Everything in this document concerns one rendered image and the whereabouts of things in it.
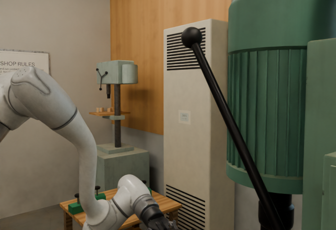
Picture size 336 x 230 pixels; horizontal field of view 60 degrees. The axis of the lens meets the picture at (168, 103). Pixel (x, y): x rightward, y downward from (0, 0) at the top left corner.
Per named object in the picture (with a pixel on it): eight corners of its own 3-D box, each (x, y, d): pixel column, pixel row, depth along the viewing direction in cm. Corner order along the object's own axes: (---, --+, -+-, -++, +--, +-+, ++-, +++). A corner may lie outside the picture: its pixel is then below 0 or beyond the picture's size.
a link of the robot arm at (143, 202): (154, 191, 114) (162, 201, 110) (150, 210, 117) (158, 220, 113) (134, 197, 109) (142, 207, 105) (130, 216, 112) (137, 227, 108)
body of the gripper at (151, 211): (142, 208, 105) (155, 226, 98) (161, 203, 110) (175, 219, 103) (138, 224, 108) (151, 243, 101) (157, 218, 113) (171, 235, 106)
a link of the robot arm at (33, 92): (86, 102, 89) (62, 98, 98) (47, 55, 78) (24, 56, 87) (57, 135, 83) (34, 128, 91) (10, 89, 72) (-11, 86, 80)
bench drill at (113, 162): (125, 204, 331) (123, 64, 320) (156, 225, 281) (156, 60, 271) (84, 216, 301) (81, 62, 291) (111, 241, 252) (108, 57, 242)
